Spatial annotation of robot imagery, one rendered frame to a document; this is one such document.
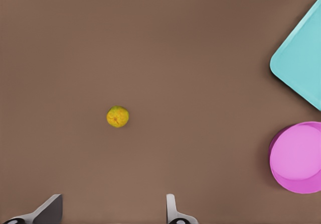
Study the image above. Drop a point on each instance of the small yellow-orange orange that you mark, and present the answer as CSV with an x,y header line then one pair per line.
x,y
117,116

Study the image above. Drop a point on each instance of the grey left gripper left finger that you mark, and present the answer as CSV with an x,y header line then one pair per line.
x,y
47,210

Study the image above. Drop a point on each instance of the teal rectangular tray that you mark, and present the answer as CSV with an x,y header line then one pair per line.
x,y
299,58

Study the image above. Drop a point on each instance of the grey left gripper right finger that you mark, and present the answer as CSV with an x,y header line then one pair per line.
x,y
172,210

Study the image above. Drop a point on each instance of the pink round plate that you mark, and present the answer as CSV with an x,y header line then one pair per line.
x,y
296,158

